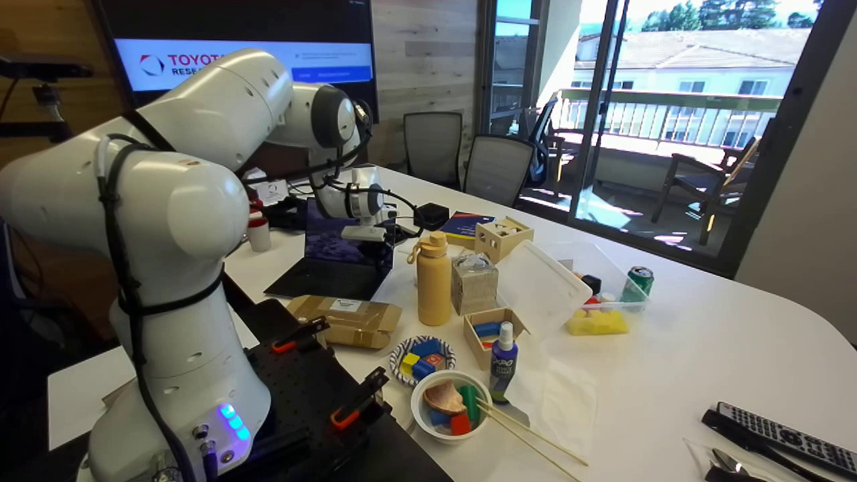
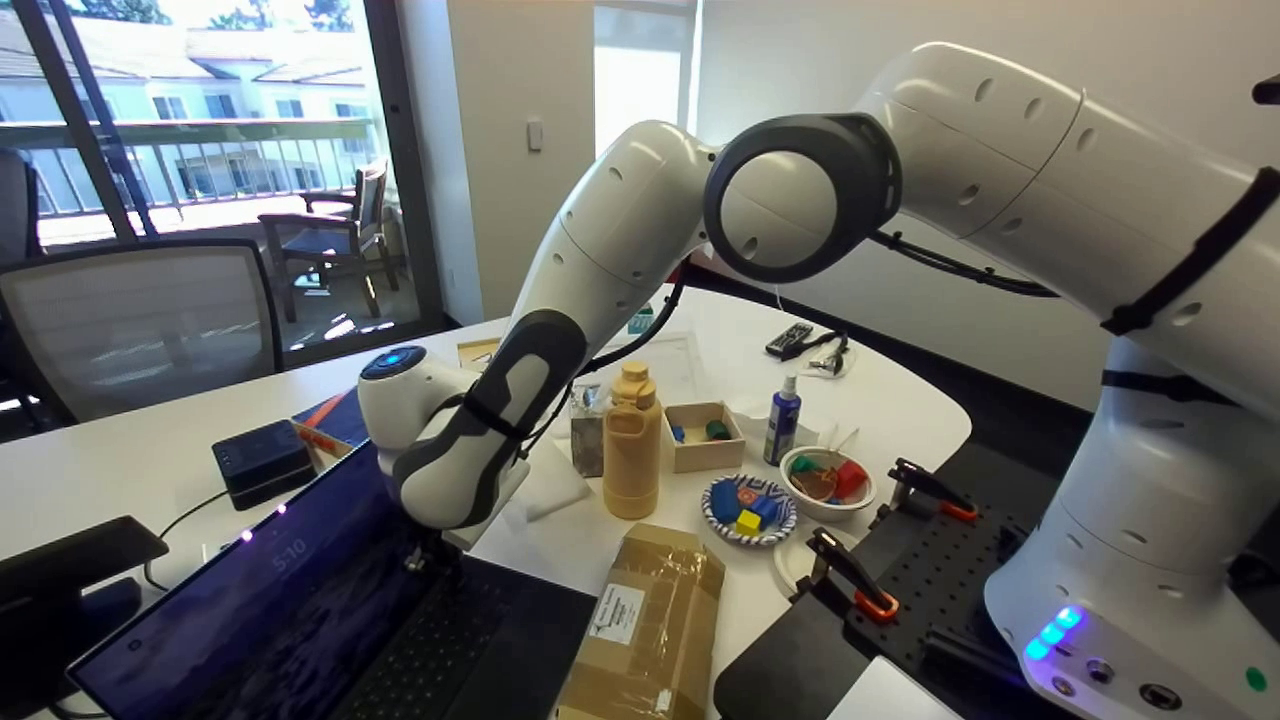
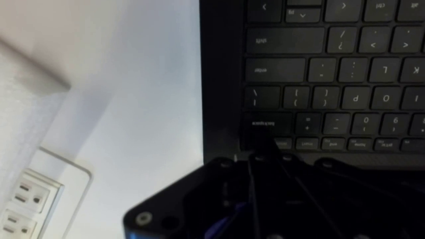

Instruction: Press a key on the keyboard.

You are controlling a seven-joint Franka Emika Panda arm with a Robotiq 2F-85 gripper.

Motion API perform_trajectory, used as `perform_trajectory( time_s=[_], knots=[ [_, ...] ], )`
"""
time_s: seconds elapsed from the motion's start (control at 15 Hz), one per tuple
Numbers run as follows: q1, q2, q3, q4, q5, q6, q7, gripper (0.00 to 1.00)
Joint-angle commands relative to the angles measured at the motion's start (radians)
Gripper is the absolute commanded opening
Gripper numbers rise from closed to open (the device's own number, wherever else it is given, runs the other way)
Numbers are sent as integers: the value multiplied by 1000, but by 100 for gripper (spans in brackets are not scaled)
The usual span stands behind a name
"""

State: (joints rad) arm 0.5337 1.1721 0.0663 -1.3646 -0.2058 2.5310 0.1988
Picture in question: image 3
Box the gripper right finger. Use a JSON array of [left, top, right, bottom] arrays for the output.
[[268, 141, 425, 239]]

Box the white wall socket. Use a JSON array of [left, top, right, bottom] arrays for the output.
[[0, 146, 93, 239]]

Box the black laptop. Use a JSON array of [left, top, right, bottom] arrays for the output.
[[199, 0, 425, 170]]

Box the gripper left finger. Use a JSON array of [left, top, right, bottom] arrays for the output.
[[122, 139, 273, 239]]

